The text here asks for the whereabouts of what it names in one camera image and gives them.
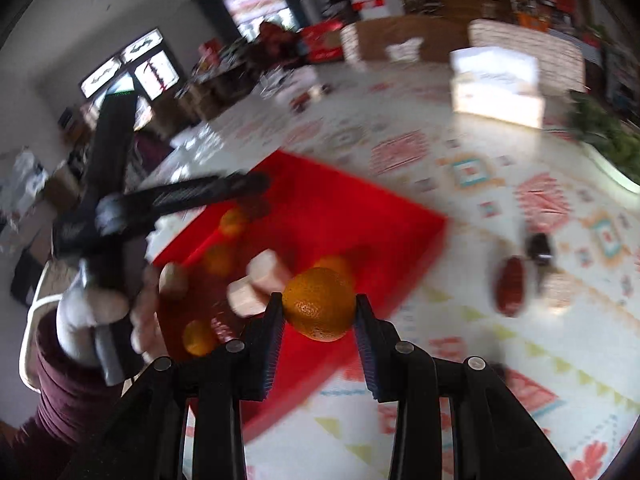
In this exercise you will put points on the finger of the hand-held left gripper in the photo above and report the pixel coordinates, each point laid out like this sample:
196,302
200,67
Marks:
200,192

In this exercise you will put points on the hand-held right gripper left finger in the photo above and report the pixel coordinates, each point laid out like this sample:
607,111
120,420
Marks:
272,340

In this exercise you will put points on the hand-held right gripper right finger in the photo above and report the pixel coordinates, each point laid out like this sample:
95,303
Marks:
365,345

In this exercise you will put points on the orange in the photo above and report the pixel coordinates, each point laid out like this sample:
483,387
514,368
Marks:
232,222
317,305
197,337
217,260

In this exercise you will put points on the red box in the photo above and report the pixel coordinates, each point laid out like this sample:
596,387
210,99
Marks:
360,220

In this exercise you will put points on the reddish brown sweet potato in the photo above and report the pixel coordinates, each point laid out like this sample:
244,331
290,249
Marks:
509,285

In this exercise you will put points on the person's left forearm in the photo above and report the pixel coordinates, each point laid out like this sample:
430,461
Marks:
55,410

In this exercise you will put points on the person's left hand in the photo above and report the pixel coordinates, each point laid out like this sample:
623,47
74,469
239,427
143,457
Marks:
82,310

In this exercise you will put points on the pale pink food piece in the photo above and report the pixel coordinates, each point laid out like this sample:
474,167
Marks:
267,270
245,300

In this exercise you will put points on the brown round fruit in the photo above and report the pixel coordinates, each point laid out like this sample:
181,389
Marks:
172,280

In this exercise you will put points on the window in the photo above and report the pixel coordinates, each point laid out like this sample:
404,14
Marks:
135,65

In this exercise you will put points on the patterned tablecloth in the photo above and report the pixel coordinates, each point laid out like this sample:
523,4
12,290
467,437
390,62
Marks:
500,200

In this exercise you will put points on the dark small object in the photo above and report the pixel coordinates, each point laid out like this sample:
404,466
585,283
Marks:
540,250

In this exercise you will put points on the beige food piece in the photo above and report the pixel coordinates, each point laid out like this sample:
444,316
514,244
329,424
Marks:
557,290

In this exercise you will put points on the brown cardboard box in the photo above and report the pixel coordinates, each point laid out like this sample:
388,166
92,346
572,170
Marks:
380,40

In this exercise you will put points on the white tissue box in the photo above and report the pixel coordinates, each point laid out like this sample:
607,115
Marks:
495,100

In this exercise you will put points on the white oval plate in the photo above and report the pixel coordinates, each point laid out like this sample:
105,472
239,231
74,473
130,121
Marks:
607,170

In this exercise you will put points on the patterned chair back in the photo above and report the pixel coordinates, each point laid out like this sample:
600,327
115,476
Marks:
560,55

